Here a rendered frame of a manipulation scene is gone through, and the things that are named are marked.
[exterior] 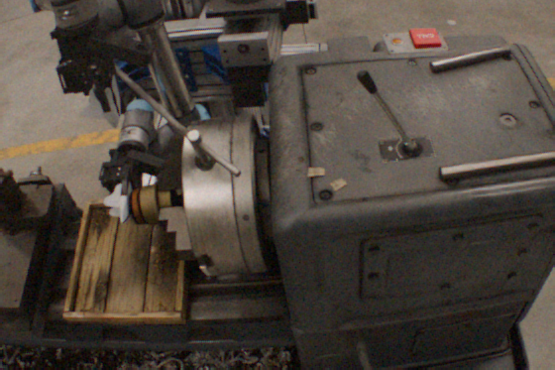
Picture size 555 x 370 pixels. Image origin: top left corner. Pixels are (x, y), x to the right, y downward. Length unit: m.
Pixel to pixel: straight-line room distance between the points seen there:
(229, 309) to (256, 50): 0.69
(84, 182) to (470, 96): 2.25
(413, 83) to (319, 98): 0.19
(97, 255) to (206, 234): 0.47
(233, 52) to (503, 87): 0.76
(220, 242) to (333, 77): 0.38
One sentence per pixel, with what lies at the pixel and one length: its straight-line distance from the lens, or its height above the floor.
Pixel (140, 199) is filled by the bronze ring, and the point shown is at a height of 1.11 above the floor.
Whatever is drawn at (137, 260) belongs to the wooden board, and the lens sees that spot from 1.32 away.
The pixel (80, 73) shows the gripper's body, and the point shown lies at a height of 1.44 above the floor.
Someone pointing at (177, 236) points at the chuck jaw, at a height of 1.10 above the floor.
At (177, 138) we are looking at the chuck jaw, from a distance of 1.07.
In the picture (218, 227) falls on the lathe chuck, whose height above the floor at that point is 1.16.
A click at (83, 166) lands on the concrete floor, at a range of 3.00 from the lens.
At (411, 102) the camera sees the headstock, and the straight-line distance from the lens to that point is 1.00.
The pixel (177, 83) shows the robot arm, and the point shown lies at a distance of 1.35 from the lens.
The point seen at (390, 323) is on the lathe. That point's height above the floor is 0.86.
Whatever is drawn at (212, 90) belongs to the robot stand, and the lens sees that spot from 1.75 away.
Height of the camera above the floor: 1.91
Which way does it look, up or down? 46 degrees down
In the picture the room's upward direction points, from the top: 10 degrees counter-clockwise
